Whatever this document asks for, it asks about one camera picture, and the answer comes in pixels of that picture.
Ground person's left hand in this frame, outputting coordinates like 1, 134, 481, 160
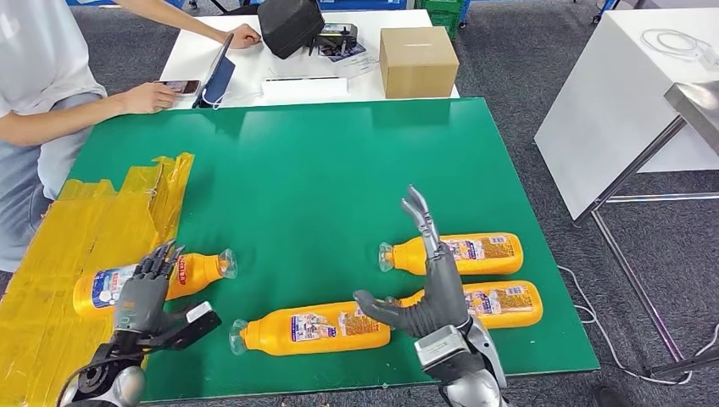
227, 23, 263, 50

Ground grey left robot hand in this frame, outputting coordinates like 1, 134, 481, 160
114, 239, 192, 338

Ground person's right hand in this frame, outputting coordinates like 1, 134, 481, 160
114, 80, 181, 116

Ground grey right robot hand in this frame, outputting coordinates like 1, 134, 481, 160
352, 185, 471, 340

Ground orange detergent bottle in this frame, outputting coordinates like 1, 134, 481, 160
229, 300, 393, 357
72, 248, 239, 320
395, 280, 544, 331
377, 232, 525, 277

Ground smartphone with pink screen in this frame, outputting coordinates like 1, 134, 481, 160
154, 79, 202, 97

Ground black bag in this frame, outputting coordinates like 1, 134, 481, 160
256, 0, 326, 60

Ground tablet in blue case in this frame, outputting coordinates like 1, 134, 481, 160
192, 32, 237, 109

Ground flat white box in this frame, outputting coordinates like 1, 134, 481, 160
259, 75, 349, 105

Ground black controller device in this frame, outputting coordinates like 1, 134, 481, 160
307, 22, 360, 58

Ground yellow taped cardboard sheet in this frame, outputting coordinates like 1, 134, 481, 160
0, 151, 196, 407

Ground clear sleeve with papers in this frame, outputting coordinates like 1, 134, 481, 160
320, 42, 380, 77

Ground blue metal rack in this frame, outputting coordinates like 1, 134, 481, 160
317, 0, 471, 28

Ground person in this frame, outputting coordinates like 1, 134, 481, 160
0, 0, 108, 274

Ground brown cardboard box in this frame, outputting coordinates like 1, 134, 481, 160
378, 25, 460, 100

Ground green plastic crate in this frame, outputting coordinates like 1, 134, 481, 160
424, 0, 465, 41

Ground white table with metal legs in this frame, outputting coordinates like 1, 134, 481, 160
533, 6, 719, 380

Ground stainless steel plate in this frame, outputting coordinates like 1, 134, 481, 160
664, 80, 719, 155

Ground blue metal leg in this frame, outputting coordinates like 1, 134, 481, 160
590, 0, 621, 25

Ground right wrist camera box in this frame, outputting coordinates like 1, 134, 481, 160
414, 324, 490, 386

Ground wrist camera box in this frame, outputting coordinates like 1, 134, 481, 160
414, 324, 490, 386
147, 301, 223, 353

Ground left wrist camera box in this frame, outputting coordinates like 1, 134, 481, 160
147, 301, 223, 353

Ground long white floor cable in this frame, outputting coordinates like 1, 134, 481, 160
555, 264, 719, 387

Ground coiled white cable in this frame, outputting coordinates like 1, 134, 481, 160
640, 28, 719, 65

